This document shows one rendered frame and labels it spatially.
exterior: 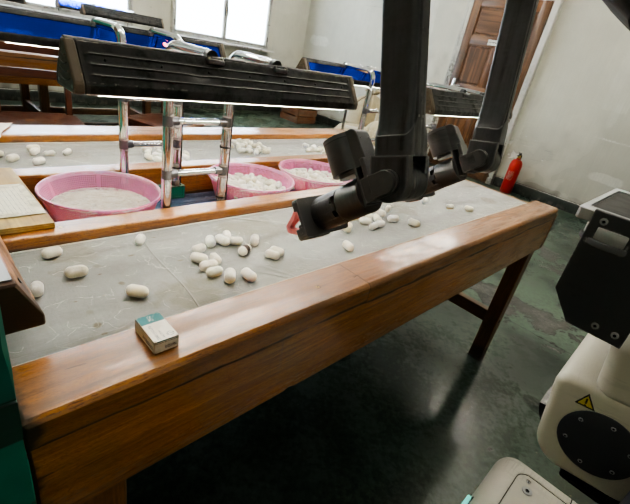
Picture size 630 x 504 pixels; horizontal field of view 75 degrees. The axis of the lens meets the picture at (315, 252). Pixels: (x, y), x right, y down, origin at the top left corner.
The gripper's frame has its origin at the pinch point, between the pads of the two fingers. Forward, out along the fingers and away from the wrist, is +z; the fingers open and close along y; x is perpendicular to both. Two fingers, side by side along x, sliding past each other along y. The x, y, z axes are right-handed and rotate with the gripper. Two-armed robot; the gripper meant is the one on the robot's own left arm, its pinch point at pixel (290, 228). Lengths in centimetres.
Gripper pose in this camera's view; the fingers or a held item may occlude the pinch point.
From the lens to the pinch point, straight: 76.3
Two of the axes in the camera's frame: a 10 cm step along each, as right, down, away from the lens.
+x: 3.0, 9.5, -0.3
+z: -6.5, 2.2, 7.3
